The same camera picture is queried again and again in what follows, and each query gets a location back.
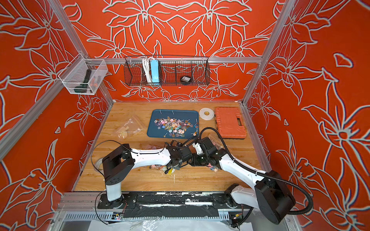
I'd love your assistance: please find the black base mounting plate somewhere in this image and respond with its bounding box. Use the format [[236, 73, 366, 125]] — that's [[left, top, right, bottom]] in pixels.
[[95, 192, 250, 220]]

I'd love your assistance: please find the light blue box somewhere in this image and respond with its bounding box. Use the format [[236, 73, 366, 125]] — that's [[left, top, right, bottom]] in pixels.
[[150, 60, 160, 85]]

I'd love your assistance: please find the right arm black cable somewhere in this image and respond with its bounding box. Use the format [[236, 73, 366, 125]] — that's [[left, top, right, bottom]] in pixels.
[[198, 126, 314, 227]]

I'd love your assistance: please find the poured candy pile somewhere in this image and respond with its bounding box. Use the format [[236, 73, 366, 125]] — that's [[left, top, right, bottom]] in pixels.
[[154, 109, 200, 138]]

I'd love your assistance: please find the clear tape roll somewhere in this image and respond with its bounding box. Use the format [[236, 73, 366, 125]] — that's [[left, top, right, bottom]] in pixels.
[[94, 158, 103, 171]]

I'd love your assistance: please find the orange tool case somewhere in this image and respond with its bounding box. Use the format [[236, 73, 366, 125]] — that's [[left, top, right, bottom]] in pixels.
[[215, 107, 247, 140]]

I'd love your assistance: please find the dark teal tray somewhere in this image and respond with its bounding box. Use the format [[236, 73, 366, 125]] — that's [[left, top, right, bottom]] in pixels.
[[146, 109, 200, 139]]

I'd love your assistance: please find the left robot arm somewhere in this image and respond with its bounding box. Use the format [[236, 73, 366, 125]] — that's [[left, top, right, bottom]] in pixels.
[[102, 144, 192, 202]]

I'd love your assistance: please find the green black tool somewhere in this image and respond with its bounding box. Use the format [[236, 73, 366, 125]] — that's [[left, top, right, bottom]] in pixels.
[[74, 69, 92, 93]]

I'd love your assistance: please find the white tape roll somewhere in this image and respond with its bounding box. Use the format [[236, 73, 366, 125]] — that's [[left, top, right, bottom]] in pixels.
[[199, 108, 214, 121]]

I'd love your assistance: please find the candy ziploc bag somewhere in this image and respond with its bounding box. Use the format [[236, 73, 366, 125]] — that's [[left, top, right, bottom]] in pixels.
[[115, 116, 144, 140], [207, 135, 224, 172], [144, 144, 177, 183]]

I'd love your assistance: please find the clear plastic bin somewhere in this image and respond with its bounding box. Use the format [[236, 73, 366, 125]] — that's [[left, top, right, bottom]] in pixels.
[[58, 54, 108, 95]]

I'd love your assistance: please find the white cable bundle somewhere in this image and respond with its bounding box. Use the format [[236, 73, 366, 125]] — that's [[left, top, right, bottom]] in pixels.
[[142, 57, 152, 84]]

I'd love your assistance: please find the black wire basket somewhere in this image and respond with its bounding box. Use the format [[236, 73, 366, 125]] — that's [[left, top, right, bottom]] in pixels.
[[123, 55, 211, 87]]

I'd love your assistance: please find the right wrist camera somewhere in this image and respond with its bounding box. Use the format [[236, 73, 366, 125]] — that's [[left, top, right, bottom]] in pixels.
[[192, 143, 203, 155]]

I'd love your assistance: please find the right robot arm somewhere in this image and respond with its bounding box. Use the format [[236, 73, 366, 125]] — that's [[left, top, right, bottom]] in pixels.
[[191, 137, 296, 224]]

